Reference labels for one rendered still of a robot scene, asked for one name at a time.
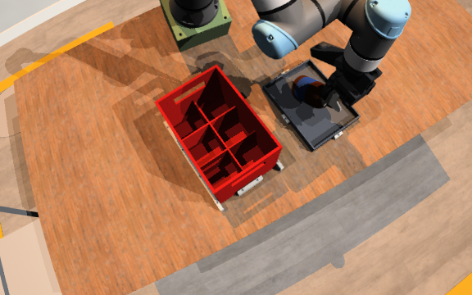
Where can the red divided crate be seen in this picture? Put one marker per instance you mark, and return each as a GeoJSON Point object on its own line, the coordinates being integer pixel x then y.
{"type": "Point", "coordinates": [232, 144]}

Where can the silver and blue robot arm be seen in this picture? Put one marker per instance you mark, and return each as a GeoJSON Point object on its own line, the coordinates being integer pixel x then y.
{"type": "Point", "coordinates": [284, 25]}

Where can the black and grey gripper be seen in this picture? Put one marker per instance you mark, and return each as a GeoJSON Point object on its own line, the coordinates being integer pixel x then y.
{"type": "Point", "coordinates": [345, 83]}

